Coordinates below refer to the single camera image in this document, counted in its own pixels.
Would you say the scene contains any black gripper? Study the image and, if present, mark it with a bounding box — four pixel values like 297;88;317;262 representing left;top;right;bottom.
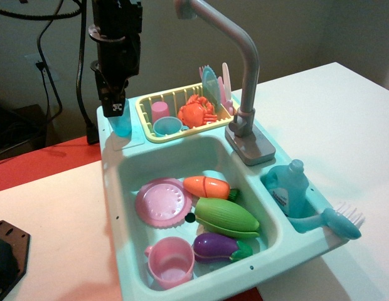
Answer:
88;24;141;117

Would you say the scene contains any blue plastic tumbler cup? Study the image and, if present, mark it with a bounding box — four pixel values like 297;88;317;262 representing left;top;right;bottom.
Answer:
107;99;132;137

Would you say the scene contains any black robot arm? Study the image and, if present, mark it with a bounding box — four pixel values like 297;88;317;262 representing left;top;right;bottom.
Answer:
88;1;142;117

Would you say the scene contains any blue cup in rack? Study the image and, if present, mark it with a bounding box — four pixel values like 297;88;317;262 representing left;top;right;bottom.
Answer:
153;116;189;137

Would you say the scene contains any teal toy sink unit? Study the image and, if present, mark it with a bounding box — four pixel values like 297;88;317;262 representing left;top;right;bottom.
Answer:
97;84;346;300

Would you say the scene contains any pink tumbler in rack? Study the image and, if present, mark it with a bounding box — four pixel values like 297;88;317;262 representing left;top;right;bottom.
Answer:
151;101;170;124

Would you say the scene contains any yellow dish rack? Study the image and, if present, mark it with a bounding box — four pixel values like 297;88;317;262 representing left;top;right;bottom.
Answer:
135;83;233;144

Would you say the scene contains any orange toy crab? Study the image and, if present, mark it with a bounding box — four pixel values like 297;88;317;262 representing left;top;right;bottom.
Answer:
177;94;217;129

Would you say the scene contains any pink toy fork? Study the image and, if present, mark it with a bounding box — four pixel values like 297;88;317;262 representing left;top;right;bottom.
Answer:
198;66;205;79

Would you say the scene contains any blue plate in rack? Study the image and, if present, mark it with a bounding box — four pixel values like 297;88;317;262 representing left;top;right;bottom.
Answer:
201;65;221;112

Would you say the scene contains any pink scalloped plate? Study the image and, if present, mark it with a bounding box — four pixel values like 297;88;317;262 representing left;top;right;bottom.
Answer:
135;177;193;228

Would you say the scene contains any pink toy spoon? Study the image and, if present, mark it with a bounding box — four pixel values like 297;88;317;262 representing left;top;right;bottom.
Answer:
222;100;235;116

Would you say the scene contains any orange toy carrot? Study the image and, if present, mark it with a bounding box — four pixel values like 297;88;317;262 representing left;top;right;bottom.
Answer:
183;176;240;201

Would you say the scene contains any grey toy faucet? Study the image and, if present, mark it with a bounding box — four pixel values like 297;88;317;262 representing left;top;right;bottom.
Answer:
174;1;275;166

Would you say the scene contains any green toy corn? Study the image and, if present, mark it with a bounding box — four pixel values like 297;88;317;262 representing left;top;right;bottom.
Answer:
194;198;260;239

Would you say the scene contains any purple toy eggplant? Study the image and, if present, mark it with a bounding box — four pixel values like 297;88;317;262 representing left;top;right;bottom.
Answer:
192;233;253;263

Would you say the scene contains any blue toy soap bottle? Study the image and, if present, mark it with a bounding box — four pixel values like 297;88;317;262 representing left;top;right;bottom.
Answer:
263;159;309;218

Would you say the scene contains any blue dish brush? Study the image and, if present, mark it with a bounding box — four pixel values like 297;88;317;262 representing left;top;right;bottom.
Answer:
287;203;365;240

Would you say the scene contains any black gooseneck clamp mount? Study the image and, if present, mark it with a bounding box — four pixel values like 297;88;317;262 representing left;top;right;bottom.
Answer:
75;0;100;145

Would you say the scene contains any black power cable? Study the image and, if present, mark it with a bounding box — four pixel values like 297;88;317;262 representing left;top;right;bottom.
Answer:
0;0;82;158

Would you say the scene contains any pink handled cup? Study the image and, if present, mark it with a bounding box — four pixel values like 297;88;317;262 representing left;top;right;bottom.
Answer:
144;236;195;289

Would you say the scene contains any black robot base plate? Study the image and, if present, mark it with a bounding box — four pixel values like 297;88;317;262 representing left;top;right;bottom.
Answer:
0;220;31;300

